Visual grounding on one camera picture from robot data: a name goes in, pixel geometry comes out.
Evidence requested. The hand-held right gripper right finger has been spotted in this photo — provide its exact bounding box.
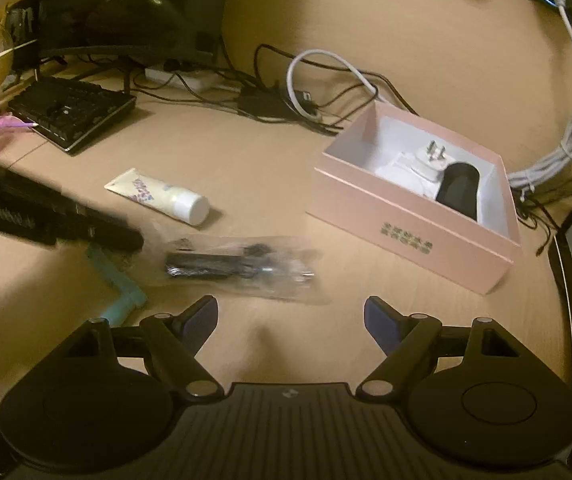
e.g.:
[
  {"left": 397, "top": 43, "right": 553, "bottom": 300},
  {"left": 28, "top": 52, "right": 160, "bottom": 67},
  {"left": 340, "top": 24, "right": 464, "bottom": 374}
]
[{"left": 357, "top": 296, "right": 521, "bottom": 401}]

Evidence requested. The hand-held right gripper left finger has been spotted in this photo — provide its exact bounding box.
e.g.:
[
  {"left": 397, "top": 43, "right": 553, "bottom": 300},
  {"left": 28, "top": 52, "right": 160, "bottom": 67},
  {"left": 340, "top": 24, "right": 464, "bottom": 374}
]
[{"left": 63, "top": 295, "right": 224, "bottom": 401}]

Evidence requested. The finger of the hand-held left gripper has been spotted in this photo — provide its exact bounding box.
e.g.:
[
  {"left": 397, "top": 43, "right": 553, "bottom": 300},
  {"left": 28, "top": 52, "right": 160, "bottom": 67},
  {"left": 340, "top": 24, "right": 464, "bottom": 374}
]
[{"left": 83, "top": 207, "right": 145, "bottom": 254}]

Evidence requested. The clear plastic bag black cable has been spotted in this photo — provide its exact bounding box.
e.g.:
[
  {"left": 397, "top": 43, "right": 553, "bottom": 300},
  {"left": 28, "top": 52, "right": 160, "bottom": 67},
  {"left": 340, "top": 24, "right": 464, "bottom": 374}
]
[{"left": 143, "top": 235, "right": 327, "bottom": 306}]

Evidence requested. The teal angled plastic piece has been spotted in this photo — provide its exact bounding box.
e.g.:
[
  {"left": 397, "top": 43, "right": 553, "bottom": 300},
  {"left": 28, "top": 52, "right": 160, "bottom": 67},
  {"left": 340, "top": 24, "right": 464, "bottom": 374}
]
[{"left": 86, "top": 247, "right": 147, "bottom": 322}]

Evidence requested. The pink cardboard box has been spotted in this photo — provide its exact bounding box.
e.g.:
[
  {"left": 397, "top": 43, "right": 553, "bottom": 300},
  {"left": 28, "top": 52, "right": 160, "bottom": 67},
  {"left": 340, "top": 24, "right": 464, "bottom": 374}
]
[{"left": 306, "top": 100, "right": 522, "bottom": 295}]

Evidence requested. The white hang-tab packet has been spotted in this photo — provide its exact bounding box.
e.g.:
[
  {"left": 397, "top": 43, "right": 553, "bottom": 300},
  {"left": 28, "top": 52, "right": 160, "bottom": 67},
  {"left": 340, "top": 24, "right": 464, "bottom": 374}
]
[{"left": 376, "top": 152, "right": 441, "bottom": 201}]

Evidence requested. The white charger plug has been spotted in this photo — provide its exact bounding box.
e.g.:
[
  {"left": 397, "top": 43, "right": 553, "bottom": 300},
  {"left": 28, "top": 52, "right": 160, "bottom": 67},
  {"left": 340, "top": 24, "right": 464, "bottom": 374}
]
[{"left": 413, "top": 140, "right": 454, "bottom": 181}]

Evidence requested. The white cream tube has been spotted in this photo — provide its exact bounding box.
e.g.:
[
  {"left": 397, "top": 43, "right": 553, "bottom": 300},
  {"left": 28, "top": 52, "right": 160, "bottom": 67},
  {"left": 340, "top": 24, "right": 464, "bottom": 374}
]
[{"left": 104, "top": 167, "right": 211, "bottom": 226}]

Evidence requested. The pink toy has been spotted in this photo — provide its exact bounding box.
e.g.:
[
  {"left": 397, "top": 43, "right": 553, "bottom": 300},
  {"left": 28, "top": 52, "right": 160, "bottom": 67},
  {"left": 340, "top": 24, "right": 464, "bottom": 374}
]
[{"left": 0, "top": 114, "right": 34, "bottom": 148}]

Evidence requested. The black keyboard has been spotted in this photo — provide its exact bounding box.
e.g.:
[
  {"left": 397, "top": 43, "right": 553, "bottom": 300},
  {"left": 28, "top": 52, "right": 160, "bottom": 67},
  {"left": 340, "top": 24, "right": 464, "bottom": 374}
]
[{"left": 7, "top": 76, "right": 138, "bottom": 155}]

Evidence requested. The white power strip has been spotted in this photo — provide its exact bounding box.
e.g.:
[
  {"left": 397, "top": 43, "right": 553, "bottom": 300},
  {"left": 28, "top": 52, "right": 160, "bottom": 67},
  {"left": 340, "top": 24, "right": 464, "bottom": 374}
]
[{"left": 145, "top": 62, "right": 214, "bottom": 92}]

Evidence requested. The small black box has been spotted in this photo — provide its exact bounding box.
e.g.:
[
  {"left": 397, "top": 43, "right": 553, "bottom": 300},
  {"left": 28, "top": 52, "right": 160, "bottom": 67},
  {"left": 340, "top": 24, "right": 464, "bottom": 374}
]
[{"left": 5, "top": 6, "right": 42, "bottom": 58}]

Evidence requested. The black power adapter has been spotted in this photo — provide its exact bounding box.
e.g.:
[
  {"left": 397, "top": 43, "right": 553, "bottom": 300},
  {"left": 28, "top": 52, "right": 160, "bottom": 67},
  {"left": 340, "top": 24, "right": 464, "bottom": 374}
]
[{"left": 238, "top": 87, "right": 297, "bottom": 121}]

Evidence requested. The white looped cable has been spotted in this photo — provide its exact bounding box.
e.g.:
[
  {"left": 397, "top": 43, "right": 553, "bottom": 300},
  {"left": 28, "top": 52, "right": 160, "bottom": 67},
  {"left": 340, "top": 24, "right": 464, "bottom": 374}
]
[{"left": 286, "top": 49, "right": 391, "bottom": 121}]

